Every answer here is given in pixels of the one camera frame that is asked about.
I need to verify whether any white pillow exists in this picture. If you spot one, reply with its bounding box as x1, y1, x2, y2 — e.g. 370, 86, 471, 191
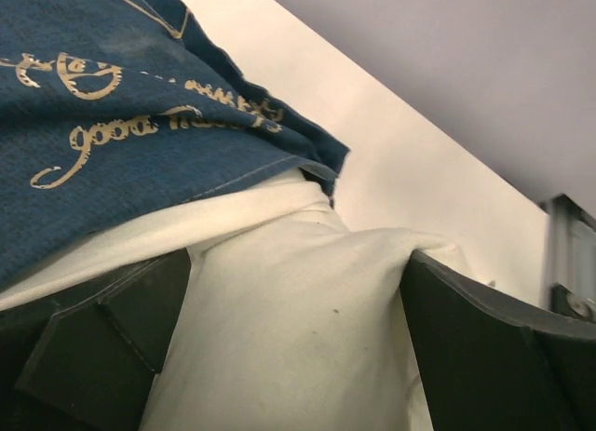
1, 169, 469, 430

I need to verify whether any aluminium frame rail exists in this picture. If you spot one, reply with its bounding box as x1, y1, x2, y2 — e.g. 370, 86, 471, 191
540, 194, 595, 323

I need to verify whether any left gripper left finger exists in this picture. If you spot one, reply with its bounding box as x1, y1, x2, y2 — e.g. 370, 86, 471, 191
1, 249, 191, 431

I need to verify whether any dark blue embroidered pillowcase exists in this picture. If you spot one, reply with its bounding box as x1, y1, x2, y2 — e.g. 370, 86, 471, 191
1, 0, 347, 289

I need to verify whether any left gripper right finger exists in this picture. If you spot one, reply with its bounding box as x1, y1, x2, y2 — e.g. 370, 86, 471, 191
400, 251, 595, 430

